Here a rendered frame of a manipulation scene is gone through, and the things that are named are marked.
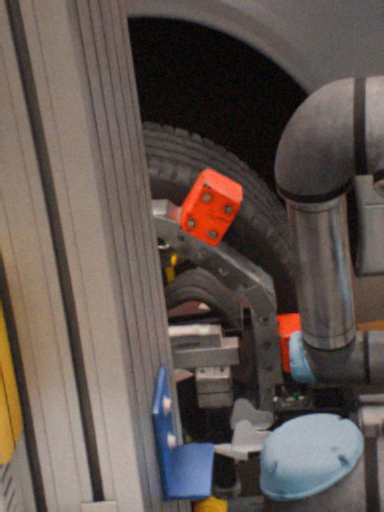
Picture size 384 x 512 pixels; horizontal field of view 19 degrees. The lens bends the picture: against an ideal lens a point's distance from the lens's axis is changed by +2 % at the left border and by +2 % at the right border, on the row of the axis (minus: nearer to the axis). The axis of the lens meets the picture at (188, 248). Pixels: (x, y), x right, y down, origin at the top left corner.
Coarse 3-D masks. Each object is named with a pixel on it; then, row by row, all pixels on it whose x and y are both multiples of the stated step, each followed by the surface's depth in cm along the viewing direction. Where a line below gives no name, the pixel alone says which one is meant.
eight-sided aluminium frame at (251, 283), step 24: (168, 216) 176; (168, 240) 178; (192, 240) 178; (216, 264) 180; (240, 264) 184; (240, 288) 181; (264, 288) 181; (264, 312) 183; (264, 336) 185; (264, 360) 187; (264, 384) 189; (264, 408) 190
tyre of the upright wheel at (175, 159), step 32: (160, 128) 201; (160, 160) 186; (192, 160) 190; (224, 160) 198; (160, 192) 184; (256, 192) 196; (256, 224) 186; (288, 224) 203; (256, 256) 188; (288, 256) 190; (288, 288) 191
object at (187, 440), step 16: (176, 320) 196; (192, 320) 196; (208, 320) 196; (240, 352) 213; (192, 368) 200; (240, 368) 209; (256, 368) 198; (176, 384) 225; (192, 384) 222; (240, 384) 202; (256, 384) 199; (192, 400) 217; (192, 416) 212; (192, 432) 207
